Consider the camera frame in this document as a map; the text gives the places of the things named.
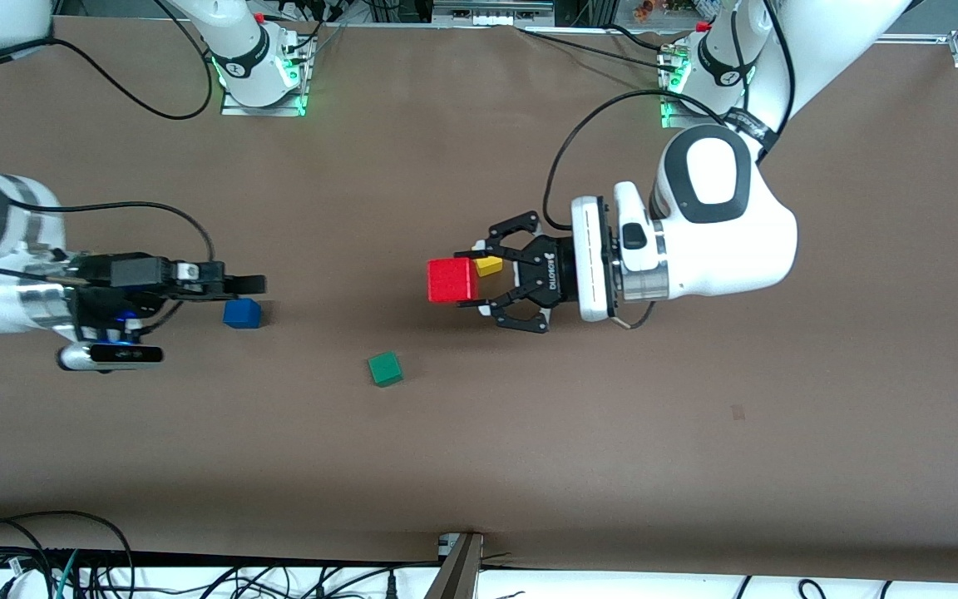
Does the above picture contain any red wooden cube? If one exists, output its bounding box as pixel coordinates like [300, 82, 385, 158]
[427, 257, 480, 304]

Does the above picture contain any blue wooden cube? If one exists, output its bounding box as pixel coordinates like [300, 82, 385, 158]
[223, 298, 262, 329]

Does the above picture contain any green wooden cube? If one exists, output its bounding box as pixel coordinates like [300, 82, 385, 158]
[367, 351, 404, 388]

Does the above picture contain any brown table cover sheet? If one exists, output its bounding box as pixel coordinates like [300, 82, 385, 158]
[0, 15, 958, 583]

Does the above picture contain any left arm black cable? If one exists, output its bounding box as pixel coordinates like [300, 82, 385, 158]
[544, 0, 796, 232]

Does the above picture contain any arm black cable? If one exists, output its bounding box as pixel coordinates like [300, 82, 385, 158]
[9, 0, 215, 267]
[544, 0, 796, 232]

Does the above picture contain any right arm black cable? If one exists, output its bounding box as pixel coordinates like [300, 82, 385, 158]
[9, 0, 215, 267]

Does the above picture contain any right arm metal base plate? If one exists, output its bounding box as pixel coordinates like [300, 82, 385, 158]
[220, 33, 314, 118]

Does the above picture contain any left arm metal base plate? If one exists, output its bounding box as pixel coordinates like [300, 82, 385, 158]
[659, 46, 750, 131]

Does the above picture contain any long black base cable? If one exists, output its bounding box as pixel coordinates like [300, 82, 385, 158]
[516, 27, 684, 72]

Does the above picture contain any black looped cable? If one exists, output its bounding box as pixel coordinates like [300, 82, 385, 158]
[0, 510, 137, 599]

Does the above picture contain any aluminium frame profile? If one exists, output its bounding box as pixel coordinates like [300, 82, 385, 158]
[432, 0, 556, 27]

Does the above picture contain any black cable bundle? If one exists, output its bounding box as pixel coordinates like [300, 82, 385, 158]
[292, 0, 348, 52]

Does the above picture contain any teal cable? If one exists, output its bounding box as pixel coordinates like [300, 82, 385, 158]
[53, 549, 81, 599]

